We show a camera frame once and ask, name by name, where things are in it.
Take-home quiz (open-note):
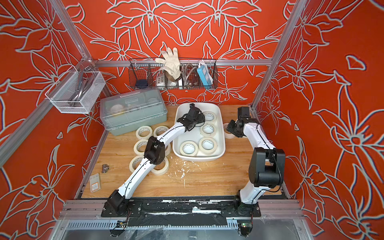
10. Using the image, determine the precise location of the beige tape roll eleven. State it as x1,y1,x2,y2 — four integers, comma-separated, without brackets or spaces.
223,123,236,139

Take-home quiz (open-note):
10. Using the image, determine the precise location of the beige tape roll ten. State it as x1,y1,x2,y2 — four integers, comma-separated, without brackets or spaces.
200,124,217,138

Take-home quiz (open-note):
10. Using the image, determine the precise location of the beige tape roll twelve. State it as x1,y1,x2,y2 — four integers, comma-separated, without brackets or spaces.
180,141,199,157

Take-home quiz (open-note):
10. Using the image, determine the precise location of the beige tape roll one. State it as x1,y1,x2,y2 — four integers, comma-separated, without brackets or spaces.
153,126,169,137

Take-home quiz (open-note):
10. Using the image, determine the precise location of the beige tape roll nine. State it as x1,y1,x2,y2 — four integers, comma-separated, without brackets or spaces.
151,157,170,176

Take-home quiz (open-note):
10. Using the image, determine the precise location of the beige tape roll two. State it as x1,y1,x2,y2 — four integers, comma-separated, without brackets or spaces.
134,139,148,156

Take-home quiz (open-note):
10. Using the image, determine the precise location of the beige tape roll three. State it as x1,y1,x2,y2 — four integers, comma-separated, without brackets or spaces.
129,155,144,173

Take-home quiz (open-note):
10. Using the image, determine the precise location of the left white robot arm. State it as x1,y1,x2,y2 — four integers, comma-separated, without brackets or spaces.
106,112,205,215

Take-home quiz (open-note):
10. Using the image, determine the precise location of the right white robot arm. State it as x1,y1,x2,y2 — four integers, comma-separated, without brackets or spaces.
227,119,286,206

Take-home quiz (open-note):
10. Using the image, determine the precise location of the beige tape roll five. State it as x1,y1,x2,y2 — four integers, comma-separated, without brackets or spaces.
203,111,217,124

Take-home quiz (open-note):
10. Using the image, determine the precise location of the beige tape roll six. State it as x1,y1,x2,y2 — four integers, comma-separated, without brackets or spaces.
199,137,218,155

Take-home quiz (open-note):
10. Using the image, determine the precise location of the beige tape roll eight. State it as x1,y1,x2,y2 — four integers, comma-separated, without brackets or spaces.
165,144,172,157

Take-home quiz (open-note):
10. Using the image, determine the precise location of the blue box in basket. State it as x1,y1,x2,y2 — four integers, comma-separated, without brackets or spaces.
197,61,214,89

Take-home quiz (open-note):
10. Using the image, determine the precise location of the beige tape roll seven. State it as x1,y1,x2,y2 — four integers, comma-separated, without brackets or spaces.
136,126,153,140

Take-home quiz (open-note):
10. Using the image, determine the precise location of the grey lidded storage box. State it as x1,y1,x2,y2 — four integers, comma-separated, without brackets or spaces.
100,90,168,136

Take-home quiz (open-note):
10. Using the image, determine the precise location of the white plastic tray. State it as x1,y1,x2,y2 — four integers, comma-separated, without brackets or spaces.
173,103,226,162

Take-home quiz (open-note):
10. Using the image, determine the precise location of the white power strip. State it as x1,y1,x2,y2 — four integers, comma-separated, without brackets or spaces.
156,74,166,90

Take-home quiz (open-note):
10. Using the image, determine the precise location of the white work glove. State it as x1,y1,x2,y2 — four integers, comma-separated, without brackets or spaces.
155,47,181,80

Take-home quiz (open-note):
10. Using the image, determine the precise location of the dark blue round lid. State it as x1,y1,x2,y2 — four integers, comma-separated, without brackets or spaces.
135,79,149,89

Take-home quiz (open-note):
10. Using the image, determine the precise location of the small grey metal clip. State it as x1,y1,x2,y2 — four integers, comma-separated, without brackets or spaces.
102,164,110,174

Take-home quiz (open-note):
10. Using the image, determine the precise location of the small label card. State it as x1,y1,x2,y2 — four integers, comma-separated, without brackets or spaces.
89,173,101,193

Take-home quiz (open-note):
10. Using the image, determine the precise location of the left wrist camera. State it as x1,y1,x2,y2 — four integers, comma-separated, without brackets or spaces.
188,103,201,119

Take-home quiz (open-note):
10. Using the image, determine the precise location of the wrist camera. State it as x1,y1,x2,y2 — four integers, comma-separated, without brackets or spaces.
188,103,201,119
237,107,251,120

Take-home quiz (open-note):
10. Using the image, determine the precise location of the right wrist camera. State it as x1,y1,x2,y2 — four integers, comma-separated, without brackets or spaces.
237,107,251,120

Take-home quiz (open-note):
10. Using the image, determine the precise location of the black wire basket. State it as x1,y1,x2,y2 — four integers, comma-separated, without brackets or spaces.
128,58,219,90

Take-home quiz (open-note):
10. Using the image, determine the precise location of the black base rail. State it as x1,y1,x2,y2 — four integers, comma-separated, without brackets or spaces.
101,196,261,228

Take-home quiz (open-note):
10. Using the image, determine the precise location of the white wire basket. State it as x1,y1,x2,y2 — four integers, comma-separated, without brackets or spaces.
45,69,106,114

